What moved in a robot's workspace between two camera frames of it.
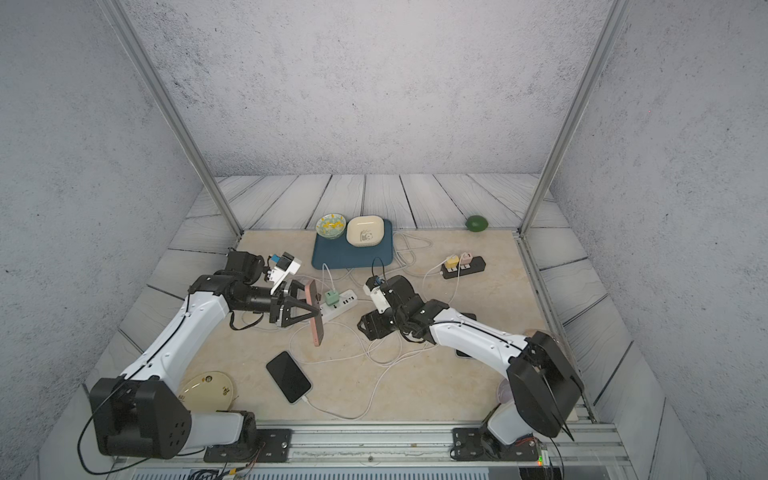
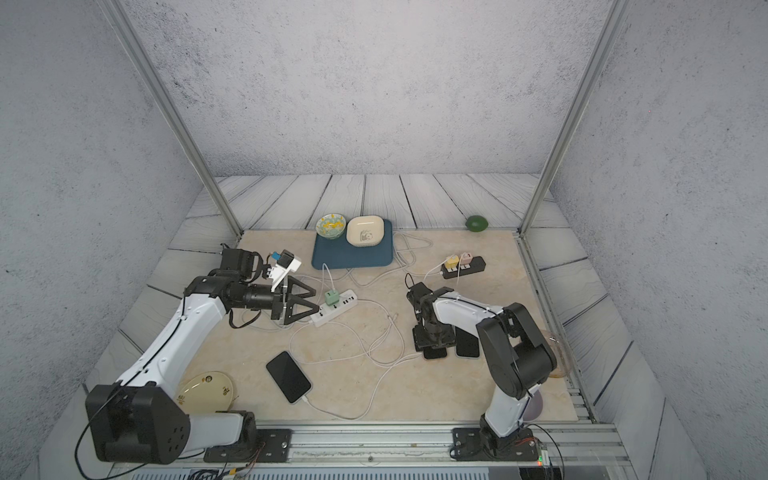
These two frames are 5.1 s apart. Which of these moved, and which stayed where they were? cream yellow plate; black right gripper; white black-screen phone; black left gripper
Moved: black right gripper
Stayed: cream yellow plate; black left gripper; white black-screen phone
